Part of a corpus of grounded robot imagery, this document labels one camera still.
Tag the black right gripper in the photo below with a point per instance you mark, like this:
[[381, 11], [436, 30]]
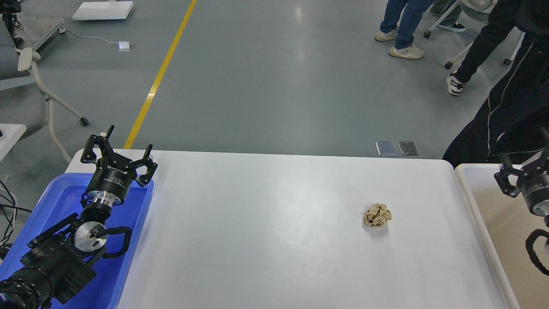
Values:
[[534, 185]]

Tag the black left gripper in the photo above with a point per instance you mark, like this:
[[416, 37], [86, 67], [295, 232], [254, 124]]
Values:
[[111, 178]]

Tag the brown paper ball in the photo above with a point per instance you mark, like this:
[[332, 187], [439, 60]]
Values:
[[377, 215]]

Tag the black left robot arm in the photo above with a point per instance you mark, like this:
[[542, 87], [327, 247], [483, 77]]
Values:
[[59, 262]]

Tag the person in black tracksuit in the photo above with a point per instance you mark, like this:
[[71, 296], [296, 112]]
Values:
[[510, 119]]

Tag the beige plastic bin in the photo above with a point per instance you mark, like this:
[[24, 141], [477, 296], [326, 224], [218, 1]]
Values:
[[505, 223]]

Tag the blue plastic bin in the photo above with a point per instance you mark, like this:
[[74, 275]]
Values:
[[61, 198]]

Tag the white side table corner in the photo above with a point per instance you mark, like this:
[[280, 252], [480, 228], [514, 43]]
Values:
[[11, 133]]

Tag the grey office chair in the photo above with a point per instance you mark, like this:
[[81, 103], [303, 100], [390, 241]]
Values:
[[25, 100]]

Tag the metal floor plate right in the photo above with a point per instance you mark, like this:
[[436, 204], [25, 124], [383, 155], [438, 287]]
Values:
[[408, 148]]

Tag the metal floor plate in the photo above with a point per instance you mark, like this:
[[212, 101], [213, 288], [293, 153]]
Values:
[[408, 148], [386, 148]]

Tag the metal floor plate left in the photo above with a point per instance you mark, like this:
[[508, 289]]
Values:
[[386, 148]]

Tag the white flat board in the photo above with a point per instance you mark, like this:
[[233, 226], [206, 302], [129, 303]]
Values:
[[103, 10]]

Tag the person in blue jeans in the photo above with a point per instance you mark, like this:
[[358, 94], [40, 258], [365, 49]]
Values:
[[401, 19]]

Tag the white power adapter with cable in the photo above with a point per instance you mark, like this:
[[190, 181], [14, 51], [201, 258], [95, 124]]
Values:
[[123, 46]]

